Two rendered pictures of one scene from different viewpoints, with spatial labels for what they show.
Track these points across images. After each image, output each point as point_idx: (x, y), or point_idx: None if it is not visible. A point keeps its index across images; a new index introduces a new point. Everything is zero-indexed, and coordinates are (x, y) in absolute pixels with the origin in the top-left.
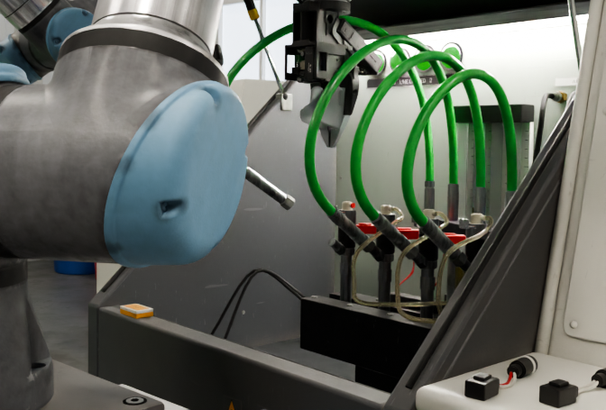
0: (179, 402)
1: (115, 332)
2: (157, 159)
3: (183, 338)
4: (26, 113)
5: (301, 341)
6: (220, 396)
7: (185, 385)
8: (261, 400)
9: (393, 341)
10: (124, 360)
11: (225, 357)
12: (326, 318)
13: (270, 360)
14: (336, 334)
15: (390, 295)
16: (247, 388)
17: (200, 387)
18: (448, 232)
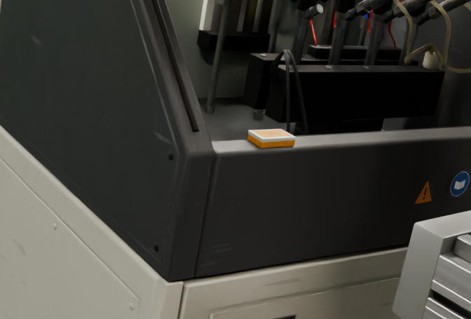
0: (357, 209)
1: (255, 174)
2: None
3: (376, 144)
4: None
5: (283, 115)
6: (413, 181)
7: (369, 190)
8: (459, 166)
9: (379, 90)
10: (268, 202)
11: (429, 144)
12: (317, 85)
13: (454, 132)
14: (325, 98)
15: (319, 49)
16: (446, 163)
17: (390, 184)
18: None
